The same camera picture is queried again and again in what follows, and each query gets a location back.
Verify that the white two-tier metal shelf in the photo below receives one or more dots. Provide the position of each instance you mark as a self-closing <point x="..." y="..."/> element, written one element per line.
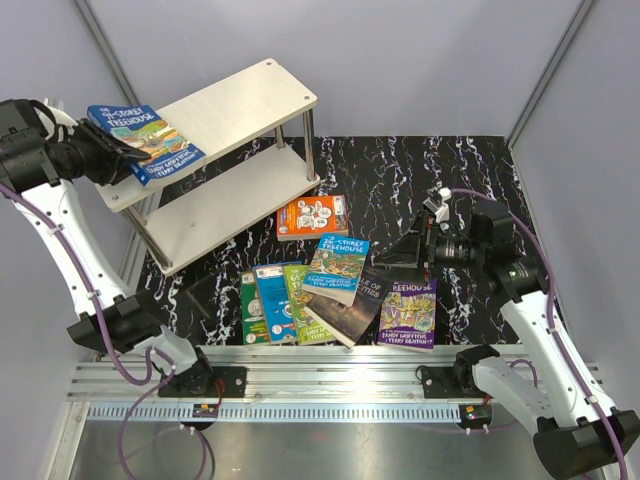
<point x="219" y="119"/>

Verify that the orange paperback book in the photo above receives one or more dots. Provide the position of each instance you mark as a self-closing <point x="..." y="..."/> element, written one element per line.
<point x="309" y="218"/>

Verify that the blue 26-storey treehouse book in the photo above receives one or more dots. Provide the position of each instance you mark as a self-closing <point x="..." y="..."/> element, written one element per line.
<point x="336" y="268"/>

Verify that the green 65-storey treehouse book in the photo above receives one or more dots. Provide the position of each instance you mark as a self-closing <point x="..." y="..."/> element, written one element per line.
<point x="309" y="331"/>

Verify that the aluminium mounting rail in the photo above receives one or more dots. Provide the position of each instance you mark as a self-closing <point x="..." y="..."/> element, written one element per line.
<point x="301" y="374"/>

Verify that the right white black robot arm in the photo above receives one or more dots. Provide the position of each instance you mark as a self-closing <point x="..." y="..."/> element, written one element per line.
<point x="575" y="425"/>

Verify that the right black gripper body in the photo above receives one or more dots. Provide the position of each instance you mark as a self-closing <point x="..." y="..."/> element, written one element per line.
<point x="454" y="251"/>

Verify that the dark tale of two cities book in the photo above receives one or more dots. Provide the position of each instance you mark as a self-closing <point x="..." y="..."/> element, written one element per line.
<point x="348" y="324"/>

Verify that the dark green paperback book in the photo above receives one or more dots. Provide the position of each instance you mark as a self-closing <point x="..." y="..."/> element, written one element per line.
<point x="254" y="327"/>

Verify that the purple 52-storey treehouse book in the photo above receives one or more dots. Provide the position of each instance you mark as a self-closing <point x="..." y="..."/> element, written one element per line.
<point x="407" y="317"/>

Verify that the blue 91-storey treehouse book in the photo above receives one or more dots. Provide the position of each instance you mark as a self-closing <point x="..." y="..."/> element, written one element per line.
<point x="142" y="128"/>

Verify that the white slotted cable duct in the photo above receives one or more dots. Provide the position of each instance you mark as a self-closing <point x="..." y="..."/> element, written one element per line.
<point x="439" y="413"/>

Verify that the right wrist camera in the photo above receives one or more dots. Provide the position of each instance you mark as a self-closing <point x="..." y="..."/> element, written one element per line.
<point x="437" y="203"/>

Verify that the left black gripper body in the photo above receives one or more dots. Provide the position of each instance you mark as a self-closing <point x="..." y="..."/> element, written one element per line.
<point x="89" y="157"/>

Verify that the light blue paperback book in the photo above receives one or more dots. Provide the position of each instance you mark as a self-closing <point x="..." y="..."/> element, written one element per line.
<point x="274" y="299"/>

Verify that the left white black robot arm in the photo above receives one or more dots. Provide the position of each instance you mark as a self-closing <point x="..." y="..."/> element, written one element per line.
<point x="43" y="150"/>

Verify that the black marble pattern mat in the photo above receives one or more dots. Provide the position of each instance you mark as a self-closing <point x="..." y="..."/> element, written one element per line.
<point x="384" y="180"/>

